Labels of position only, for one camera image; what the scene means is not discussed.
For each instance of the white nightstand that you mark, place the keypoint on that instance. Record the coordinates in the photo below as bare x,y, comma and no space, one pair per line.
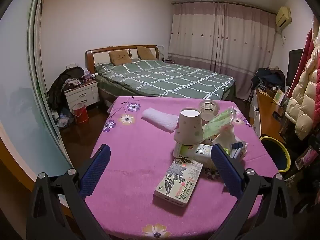
82,93

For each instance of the beige paper cup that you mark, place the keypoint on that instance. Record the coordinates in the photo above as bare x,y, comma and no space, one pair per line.
188,127

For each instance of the wooden desk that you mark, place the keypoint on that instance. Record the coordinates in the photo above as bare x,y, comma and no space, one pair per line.
268,112

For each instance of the white tissue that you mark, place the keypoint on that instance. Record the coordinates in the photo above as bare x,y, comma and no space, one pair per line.
227,136

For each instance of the wall air conditioner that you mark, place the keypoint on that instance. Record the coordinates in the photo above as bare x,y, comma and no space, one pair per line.
283,18

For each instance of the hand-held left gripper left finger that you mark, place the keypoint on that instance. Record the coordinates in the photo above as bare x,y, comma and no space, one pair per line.
96,172

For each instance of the red bucket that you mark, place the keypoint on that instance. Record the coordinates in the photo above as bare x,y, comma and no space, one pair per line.
80,113

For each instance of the yellow-rimmed blue trash bin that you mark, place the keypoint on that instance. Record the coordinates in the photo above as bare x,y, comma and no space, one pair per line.
280,155

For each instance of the clear plastic bag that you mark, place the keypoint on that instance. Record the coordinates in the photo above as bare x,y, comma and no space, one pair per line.
63,121

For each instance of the dark blue clothes pile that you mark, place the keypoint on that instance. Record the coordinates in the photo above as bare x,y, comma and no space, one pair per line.
268,76

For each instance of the white bottle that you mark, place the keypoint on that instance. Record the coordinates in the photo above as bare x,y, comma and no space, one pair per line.
195,152

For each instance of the wardrobe sliding door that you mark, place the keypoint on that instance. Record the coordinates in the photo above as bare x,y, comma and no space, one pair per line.
20,80

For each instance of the red coat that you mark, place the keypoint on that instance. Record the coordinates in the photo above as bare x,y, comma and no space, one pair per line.
306,55

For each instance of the purple floral tablecloth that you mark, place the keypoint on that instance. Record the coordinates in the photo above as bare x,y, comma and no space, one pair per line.
140,140

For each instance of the pink striped curtain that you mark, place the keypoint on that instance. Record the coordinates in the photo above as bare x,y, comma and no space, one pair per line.
220,45

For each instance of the white folded towel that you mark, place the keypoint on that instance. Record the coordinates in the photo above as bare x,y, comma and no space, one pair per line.
160,118

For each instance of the brown pillow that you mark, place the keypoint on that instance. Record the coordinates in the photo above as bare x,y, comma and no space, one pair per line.
147,53
120,57

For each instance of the cream puffy coat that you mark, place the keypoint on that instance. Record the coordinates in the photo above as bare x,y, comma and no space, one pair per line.
303,97

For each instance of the blue white small packet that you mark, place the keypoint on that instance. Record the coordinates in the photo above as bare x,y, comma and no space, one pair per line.
237,148

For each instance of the black television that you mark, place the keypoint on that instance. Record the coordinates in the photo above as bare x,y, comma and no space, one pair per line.
293,66

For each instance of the upright paper cup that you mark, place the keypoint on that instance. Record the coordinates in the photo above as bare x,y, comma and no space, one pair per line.
210,108

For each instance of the wooden bed with green blanket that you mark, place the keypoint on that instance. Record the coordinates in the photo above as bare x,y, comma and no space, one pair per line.
162,80

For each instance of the green face mask packet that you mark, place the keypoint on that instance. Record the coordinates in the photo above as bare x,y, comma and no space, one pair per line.
217,123

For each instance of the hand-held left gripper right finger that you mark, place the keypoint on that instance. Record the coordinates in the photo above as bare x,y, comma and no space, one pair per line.
226,170

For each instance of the floral printed box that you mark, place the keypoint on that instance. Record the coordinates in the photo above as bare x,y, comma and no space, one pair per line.
180,182

